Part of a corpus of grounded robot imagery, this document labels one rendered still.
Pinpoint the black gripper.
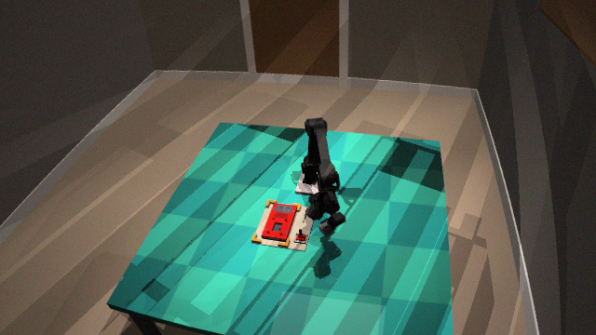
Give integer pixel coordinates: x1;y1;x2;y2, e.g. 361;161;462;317
308;192;345;230

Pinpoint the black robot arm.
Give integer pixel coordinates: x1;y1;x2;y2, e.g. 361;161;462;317
301;117;341;221

